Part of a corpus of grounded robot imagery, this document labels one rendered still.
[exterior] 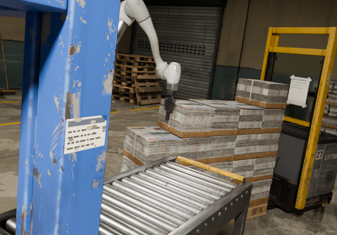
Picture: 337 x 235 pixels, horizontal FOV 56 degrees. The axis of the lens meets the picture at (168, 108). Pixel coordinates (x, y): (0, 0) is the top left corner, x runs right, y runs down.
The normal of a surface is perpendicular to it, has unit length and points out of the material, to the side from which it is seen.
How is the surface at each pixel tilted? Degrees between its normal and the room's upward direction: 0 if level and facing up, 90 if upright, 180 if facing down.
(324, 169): 90
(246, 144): 90
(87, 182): 90
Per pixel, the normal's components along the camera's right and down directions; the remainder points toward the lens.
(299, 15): -0.56, 0.07
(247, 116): 0.55, 0.20
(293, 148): -0.83, -0.01
